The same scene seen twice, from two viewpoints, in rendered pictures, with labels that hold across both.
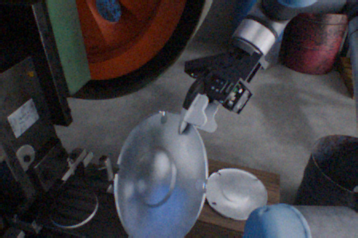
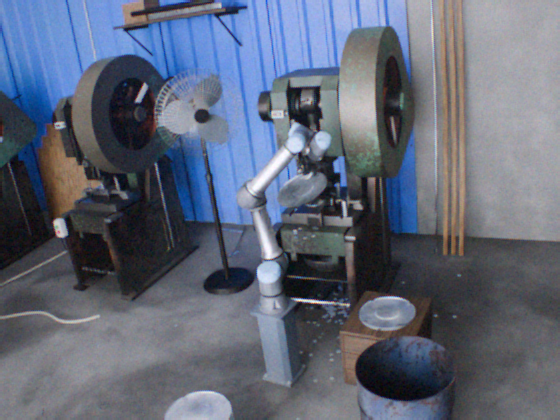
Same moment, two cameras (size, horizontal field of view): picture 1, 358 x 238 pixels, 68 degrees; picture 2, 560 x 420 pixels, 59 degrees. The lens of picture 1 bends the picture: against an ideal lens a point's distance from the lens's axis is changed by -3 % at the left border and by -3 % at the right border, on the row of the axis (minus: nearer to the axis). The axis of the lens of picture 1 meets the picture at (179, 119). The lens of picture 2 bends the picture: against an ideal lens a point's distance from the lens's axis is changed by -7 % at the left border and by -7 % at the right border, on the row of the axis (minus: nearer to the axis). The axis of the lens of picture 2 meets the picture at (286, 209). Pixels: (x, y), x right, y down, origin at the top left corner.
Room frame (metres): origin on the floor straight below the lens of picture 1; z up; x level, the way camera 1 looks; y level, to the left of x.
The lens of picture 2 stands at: (0.81, -2.56, 1.89)
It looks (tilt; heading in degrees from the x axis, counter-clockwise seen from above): 22 degrees down; 101
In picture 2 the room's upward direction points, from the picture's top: 8 degrees counter-clockwise
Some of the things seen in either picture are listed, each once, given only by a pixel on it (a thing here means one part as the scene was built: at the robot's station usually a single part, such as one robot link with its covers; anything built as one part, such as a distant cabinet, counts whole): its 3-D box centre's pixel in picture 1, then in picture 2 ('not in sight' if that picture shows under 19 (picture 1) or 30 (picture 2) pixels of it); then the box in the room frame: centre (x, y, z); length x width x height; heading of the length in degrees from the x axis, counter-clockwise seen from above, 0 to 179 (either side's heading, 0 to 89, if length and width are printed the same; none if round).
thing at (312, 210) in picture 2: (94, 224); (313, 215); (0.42, 0.23, 0.72); 0.25 x 0.14 x 0.14; 75
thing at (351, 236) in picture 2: not in sight; (374, 236); (0.75, 0.47, 0.45); 0.92 x 0.12 x 0.90; 75
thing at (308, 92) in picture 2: not in sight; (313, 114); (0.46, 0.40, 1.27); 0.21 x 0.12 x 0.34; 75
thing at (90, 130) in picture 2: not in sight; (133, 162); (-1.12, 1.19, 0.87); 1.53 x 0.99 x 1.74; 73
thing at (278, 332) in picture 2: not in sight; (279, 341); (0.24, -0.31, 0.23); 0.19 x 0.19 x 0.45; 67
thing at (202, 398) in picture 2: not in sight; (197, 414); (0.01, -1.01, 0.35); 0.29 x 0.29 x 0.01
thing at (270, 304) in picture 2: not in sight; (273, 297); (0.24, -0.31, 0.50); 0.15 x 0.15 x 0.10
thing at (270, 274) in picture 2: not in sight; (270, 277); (0.24, -0.30, 0.62); 0.13 x 0.12 x 0.14; 88
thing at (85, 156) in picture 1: (69, 160); (349, 199); (0.62, 0.36, 0.76); 0.17 x 0.06 x 0.10; 165
